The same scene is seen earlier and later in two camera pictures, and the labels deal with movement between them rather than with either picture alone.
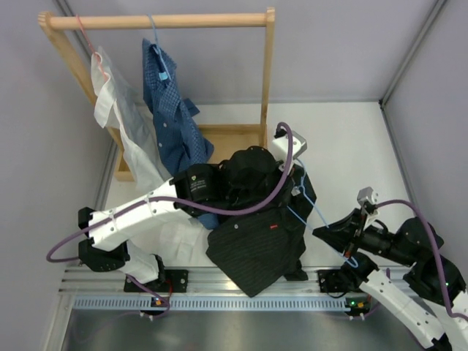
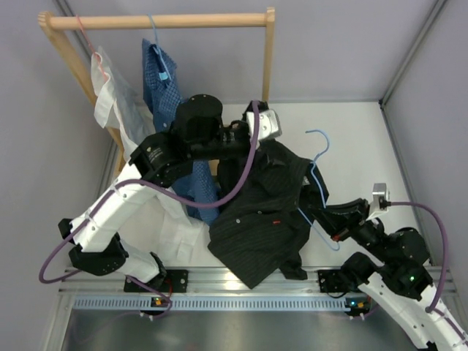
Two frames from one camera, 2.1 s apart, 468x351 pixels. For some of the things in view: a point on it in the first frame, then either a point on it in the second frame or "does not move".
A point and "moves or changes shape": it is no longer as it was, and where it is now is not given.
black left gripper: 279,173 -> 250,149
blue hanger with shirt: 159,72 does not move
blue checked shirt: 183,145 does not move
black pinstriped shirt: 257,249 moves or changes shape
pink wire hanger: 95,53 does not move
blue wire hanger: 350,261 -> 316,179
